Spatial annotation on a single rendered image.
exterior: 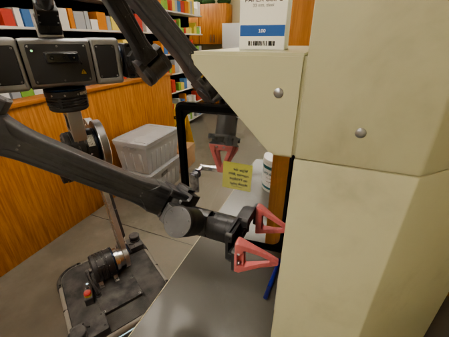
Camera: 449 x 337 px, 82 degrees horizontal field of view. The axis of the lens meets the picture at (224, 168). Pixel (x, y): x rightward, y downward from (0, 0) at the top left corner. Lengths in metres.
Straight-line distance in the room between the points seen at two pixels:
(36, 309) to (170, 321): 1.57
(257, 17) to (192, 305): 0.62
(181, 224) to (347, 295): 0.27
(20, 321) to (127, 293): 0.74
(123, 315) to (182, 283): 0.90
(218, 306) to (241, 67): 0.58
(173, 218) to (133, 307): 1.19
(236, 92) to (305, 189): 0.12
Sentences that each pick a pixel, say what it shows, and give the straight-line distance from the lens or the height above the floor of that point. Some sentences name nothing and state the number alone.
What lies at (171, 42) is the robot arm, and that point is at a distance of 0.68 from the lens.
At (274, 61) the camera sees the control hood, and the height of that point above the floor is 1.50.
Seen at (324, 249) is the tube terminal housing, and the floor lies 1.30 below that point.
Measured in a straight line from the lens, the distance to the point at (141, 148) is 2.52.
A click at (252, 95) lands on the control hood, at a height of 1.47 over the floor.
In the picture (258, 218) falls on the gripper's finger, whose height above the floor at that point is 1.18.
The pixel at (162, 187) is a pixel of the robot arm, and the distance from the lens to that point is 0.55.
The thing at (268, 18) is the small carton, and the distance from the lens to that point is 0.31.
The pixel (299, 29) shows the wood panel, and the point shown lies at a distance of 0.63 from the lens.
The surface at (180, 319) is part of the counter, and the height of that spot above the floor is 0.94.
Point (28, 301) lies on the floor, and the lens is 2.27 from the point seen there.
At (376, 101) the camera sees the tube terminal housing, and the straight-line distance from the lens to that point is 0.26.
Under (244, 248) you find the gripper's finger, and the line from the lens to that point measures 0.46.
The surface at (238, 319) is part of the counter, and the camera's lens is 0.70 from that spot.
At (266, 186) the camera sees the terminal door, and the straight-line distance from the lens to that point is 0.65.
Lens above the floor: 1.52
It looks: 26 degrees down
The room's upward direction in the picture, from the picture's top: straight up
